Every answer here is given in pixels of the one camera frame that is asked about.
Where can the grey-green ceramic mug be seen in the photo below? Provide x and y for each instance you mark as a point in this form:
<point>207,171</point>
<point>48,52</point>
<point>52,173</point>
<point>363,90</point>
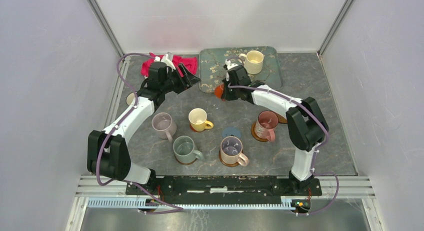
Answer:
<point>185,149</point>

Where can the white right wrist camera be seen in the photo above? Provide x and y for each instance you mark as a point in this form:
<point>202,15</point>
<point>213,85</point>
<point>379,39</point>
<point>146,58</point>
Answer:
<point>228,65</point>

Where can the beige pink tall mug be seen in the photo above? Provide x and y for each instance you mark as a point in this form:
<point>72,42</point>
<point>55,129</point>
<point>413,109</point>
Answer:
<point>231,149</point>

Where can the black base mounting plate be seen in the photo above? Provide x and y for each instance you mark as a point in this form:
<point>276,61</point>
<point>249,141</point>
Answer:
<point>230,190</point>

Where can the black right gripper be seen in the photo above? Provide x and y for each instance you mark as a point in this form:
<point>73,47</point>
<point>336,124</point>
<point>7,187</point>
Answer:
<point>227,96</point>

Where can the green floral serving tray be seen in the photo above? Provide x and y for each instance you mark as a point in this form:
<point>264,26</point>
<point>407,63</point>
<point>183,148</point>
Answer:
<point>211,69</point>

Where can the yellow ceramic mug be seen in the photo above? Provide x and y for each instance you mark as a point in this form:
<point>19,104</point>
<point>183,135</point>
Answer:
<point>198,119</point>

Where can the white mug black handle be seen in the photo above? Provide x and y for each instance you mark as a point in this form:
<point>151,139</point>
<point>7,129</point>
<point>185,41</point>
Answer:
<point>130,99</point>

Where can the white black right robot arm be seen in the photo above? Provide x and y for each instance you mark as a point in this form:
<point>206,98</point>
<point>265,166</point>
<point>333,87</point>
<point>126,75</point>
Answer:
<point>307,127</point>

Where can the lilac ceramic mug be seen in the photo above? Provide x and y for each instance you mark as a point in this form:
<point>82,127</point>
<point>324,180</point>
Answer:
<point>164,126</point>

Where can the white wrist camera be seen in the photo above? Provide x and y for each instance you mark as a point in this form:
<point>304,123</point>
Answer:
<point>228,65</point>
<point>167,59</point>

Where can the blue round coaster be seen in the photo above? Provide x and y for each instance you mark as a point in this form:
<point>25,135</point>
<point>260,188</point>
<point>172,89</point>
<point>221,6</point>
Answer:
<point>231,131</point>

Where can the pink floral patterned mug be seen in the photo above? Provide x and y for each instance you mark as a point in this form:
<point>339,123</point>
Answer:
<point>265,126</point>

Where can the crumpled red cloth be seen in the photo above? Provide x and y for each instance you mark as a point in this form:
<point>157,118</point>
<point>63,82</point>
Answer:
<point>190,63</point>

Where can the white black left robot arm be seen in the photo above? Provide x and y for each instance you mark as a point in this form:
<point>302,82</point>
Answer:
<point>107,150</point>

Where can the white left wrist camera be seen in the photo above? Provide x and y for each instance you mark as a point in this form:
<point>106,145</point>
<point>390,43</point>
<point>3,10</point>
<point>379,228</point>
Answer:
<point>167,59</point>

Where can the cream yellow mug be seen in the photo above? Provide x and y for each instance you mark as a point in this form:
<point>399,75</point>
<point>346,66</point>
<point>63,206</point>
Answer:
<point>252,61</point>

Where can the glossy wooden ridged coaster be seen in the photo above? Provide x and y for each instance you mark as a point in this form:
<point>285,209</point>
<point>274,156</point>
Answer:
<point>186,164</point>

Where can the small orange cup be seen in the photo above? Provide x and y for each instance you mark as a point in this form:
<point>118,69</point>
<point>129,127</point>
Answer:
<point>219,90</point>

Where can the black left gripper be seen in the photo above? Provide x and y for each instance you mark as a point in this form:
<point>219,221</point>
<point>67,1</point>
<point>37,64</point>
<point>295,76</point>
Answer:
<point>189,80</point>

